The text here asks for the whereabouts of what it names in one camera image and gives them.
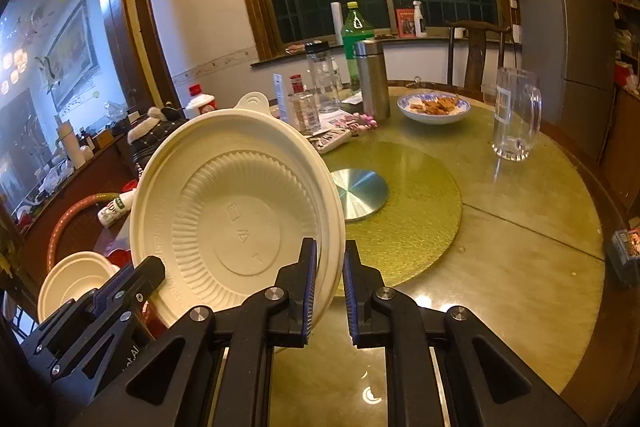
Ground clear glass mug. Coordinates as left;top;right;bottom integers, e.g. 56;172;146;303
491;68;543;162

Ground white thermos with handle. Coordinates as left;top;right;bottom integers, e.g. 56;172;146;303
56;119;87;170

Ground orange and green hose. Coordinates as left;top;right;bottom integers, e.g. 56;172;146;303
47;192;123;273

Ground round metal disc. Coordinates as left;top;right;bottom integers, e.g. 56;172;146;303
330;167;390;223

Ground red box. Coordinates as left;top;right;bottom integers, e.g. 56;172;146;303
396;9;417;38

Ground white spray bottle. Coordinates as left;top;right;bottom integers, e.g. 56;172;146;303
412;1;428;38

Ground stainless steel thermos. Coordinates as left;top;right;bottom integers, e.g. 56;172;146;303
354;39;392;122

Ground framed wall painting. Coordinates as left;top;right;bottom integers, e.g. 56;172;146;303
45;0;101;112

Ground white yogurt bottle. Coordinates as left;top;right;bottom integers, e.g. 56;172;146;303
97;189;138;227

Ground large cream ribbed bowl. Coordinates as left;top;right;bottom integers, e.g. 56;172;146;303
129;91;347;343

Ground cluttered shelf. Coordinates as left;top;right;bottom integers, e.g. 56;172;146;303
600;0;640;98

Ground small glass bottle red cap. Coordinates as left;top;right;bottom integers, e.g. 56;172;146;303
289;74;321;135

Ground blue and white carton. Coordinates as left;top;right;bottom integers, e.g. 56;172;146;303
272;73;291;122

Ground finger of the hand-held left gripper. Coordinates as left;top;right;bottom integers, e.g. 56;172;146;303
100;256;166;333
75;268;132;318

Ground wooden door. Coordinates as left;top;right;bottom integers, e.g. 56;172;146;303
97;0;181;108

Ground small printed box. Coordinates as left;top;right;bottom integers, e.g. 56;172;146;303
607;229;640;288

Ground pink wrapped candies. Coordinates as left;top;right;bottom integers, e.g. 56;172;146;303
340;111;378;130

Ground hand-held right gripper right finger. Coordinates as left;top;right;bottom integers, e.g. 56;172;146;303
342;239;588;427

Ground dark wooden chair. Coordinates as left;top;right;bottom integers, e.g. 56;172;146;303
446;21;521;92

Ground white liquor bottle red cap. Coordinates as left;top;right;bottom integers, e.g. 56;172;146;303
186;84;217;118

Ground roll of plastic wrap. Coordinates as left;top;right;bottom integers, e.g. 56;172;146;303
331;3;345;45

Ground grey refrigerator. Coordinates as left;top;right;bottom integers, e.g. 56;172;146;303
517;0;628;168

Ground green plastic bottle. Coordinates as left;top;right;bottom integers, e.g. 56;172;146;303
341;2;376;92

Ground fried snack pieces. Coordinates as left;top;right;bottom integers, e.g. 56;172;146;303
407;94;461;115

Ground clear bottle with black lid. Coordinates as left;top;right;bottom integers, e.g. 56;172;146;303
306;41;342;114

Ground large white foam bowl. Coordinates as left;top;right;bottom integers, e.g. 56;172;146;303
37;252;121;323

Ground blue patterned white dish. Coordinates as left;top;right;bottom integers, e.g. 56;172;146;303
397;93;471;125

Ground small cream ribbed bowl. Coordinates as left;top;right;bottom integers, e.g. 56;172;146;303
50;257;118;308

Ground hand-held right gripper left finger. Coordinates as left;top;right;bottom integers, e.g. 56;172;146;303
67;239;318;427

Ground green glass turntable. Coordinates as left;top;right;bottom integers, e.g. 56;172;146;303
320;142;463;293

